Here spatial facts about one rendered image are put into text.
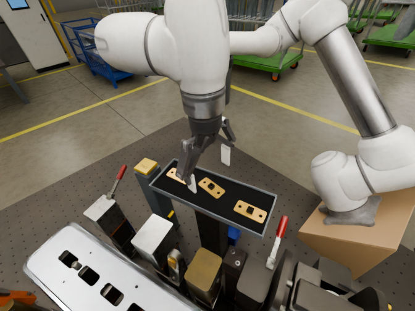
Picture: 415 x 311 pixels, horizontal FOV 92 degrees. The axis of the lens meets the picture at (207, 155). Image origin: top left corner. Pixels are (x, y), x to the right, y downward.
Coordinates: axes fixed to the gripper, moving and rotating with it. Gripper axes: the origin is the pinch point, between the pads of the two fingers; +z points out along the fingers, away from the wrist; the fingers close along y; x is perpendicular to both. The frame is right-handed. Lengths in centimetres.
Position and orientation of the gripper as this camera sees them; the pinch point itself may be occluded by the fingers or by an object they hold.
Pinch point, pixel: (209, 173)
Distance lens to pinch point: 57.1
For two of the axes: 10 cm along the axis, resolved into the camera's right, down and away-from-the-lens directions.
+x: 7.0, 4.5, -5.5
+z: 0.6, 7.3, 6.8
